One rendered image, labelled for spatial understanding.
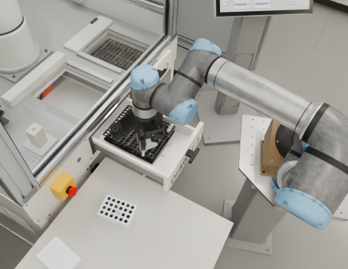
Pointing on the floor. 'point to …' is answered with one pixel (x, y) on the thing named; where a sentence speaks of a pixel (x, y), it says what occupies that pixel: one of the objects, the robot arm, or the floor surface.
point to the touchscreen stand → (220, 124)
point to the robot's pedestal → (252, 213)
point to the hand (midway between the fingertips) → (140, 148)
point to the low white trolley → (58, 226)
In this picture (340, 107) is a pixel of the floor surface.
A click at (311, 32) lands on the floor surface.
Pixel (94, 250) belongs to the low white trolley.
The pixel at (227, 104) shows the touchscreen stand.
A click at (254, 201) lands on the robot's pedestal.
